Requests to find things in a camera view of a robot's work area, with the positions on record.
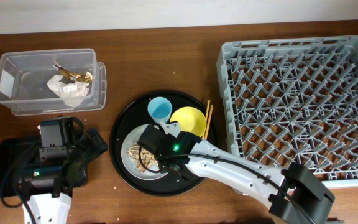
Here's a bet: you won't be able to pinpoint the white napkin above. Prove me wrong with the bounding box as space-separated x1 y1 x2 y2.
47 75 90 98

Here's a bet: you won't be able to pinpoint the gold snack wrapper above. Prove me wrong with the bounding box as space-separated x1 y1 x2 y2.
54 63 93 83

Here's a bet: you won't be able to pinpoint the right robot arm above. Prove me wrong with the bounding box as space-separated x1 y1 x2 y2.
137 124 335 224

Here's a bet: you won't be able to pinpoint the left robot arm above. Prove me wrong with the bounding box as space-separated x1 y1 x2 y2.
0 125 108 223

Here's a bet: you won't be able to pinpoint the clear plastic waste bin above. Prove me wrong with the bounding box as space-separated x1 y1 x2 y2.
0 49 107 116

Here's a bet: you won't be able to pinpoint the grey dishwasher rack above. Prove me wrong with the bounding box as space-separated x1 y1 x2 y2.
216 35 358 189

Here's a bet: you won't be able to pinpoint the round black serving tray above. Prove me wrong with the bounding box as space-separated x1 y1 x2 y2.
109 90 206 197

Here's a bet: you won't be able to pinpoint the yellow plastic bowl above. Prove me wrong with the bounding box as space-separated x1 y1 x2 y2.
170 106 206 137

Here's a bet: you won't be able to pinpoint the food scraps on plate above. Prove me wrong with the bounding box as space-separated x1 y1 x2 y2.
127 143 158 173

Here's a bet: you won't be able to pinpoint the grey plate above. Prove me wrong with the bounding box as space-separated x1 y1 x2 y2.
121 124 167 180

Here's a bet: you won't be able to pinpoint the blue plastic cup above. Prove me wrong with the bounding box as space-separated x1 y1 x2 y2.
147 97 172 124

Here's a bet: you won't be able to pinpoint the right wooden chopstick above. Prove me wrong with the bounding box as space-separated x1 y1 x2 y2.
204 105 213 140

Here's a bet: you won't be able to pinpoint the wooden chopstick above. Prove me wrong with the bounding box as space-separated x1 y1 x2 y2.
201 100 210 139
204 105 213 140

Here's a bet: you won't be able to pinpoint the left wooden chopstick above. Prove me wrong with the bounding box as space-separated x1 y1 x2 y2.
201 100 210 139

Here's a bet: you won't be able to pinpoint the black rectangular tray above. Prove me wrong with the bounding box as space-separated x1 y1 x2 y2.
0 136 88 198

